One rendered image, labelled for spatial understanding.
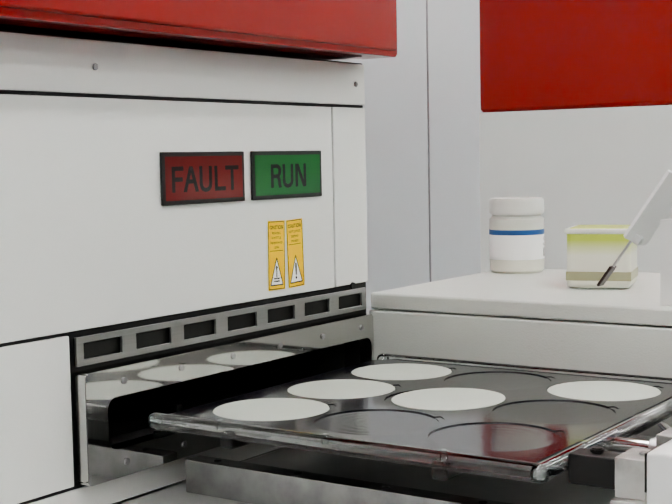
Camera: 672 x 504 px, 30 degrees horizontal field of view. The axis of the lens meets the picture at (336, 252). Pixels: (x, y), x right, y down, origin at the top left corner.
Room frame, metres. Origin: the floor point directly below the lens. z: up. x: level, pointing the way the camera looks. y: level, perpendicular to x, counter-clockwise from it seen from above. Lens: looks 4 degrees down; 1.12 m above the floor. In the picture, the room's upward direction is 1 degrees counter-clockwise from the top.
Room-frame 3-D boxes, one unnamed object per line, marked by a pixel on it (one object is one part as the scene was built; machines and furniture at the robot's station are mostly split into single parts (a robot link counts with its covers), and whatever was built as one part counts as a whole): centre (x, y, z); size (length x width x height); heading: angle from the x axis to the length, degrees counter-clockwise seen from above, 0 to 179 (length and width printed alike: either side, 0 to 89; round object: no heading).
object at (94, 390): (1.21, 0.09, 0.89); 0.44 x 0.02 x 0.10; 145
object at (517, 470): (0.95, 0.01, 0.90); 0.37 x 0.01 x 0.01; 55
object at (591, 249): (1.42, -0.30, 1.00); 0.07 x 0.07 x 0.07; 70
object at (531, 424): (1.10, -0.09, 0.90); 0.34 x 0.34 x 0.01; 55
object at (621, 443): (0.94, -0.23, 0.89); 0.05 x 0.01 x 0.01; 55
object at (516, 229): (1.62, -0.23, 1.01); 0.07 x 0.07 x 0.10
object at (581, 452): (0.87, -0.18, 0.90); 0.04 x 0.02 x 0.03; 55
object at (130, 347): (1.21, 0.09, 0.96); 0.44 x 0.01 x 0.02; 145
